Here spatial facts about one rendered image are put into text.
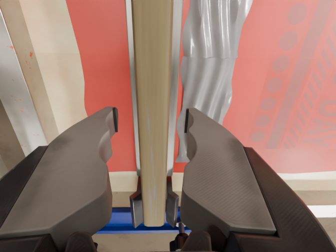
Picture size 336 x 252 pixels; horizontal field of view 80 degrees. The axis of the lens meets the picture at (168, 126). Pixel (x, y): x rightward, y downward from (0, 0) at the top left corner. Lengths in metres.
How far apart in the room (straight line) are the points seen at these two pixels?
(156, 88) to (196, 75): 0.12
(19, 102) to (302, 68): 0.37
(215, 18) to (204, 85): 0.08
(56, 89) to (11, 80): 0.05
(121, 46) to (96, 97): 0.08
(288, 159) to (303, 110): 0.10
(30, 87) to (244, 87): 0.28
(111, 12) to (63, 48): 0.08
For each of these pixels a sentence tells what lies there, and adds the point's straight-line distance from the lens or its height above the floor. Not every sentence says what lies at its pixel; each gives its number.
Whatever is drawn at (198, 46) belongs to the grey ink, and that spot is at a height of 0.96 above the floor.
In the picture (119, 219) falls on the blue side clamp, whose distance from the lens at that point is 0.40.
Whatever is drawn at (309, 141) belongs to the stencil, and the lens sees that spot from 0.41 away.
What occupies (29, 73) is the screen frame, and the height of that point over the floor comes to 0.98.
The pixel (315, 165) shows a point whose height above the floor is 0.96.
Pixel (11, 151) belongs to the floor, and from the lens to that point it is 1.91.
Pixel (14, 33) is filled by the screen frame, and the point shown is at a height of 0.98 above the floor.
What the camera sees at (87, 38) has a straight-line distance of 0.28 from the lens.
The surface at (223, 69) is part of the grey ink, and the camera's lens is 0.28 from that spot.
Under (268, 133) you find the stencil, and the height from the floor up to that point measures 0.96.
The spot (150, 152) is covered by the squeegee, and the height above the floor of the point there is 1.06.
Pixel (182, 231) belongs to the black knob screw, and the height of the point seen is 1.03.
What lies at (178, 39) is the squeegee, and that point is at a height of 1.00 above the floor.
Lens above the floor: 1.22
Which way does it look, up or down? 58 degrees down
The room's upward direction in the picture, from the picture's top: 176 degrees clockwise
